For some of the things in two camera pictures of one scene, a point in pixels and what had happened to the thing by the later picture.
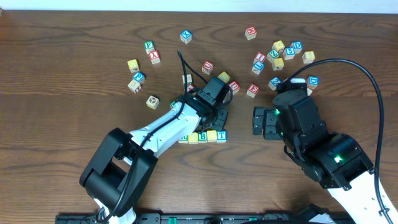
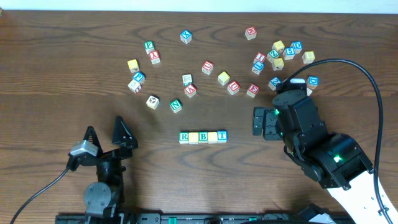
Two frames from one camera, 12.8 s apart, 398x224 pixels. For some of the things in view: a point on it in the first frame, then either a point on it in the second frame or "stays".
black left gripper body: [218, 121] → [109, 154]
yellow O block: [193, 139] stays
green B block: [202, 137] stays
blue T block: [221, 136] stays
